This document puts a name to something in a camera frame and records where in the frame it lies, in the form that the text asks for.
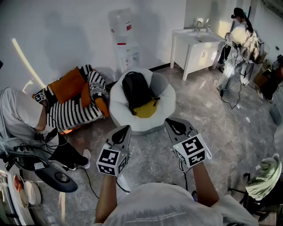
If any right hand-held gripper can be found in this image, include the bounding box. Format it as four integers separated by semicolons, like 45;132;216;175
164;117;212;172

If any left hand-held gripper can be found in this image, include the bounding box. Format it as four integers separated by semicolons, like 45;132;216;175
96;125;132;177

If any white round beanbag chair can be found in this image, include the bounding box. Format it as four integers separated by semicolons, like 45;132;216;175
109;68;177;136

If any black backpack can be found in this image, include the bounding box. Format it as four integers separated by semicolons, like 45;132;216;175
122;71;160;116

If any person's left forearm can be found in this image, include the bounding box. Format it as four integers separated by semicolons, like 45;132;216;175
95;174;121;223

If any person's right forearm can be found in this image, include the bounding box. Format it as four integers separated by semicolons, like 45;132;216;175
191;163;221;208

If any black white striped sofa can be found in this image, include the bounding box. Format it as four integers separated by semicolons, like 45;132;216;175
32;64;111;135

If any small orange pillow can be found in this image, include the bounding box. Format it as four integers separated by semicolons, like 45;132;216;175
80;81;92;108

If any black white striped blanket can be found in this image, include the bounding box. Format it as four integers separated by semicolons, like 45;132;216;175
45;64;107;131

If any black white zigzag pillow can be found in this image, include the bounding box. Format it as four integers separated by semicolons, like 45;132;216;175
87;70;107;89

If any dark grey chair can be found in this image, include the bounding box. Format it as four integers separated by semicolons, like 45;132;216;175
19;154;78;193

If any large orange cushion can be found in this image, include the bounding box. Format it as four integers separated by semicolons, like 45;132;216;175
48;67;87;104

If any person's white shirt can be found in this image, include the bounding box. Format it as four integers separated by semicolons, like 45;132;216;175
92;182;259;226

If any white sink cabinet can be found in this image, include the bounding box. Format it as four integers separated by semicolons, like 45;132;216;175
170;28;226;81

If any white water dispenser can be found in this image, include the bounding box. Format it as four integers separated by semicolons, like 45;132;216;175
112;35;140;73

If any light green towel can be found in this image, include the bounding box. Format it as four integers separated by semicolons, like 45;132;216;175
245;153;283;201

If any brown cardboard box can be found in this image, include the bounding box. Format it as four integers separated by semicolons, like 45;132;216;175
254;66;273;88

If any white round plate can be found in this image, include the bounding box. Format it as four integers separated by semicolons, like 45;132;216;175
24;181;42;205

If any black chair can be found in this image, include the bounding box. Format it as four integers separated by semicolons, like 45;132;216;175
227;172;283;222

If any plate with food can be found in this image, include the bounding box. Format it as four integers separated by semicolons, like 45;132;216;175
13;174;30;208

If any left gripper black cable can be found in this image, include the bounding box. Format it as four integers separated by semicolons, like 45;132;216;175
115;174;131;194

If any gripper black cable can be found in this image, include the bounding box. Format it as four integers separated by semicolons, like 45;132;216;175
178;162;189;192
115;174;131;194

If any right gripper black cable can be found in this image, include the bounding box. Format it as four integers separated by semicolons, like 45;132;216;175
178;162;189;192

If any black floor cable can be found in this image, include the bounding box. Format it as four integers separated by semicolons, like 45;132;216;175
220;88;242;110
82;167;99;199

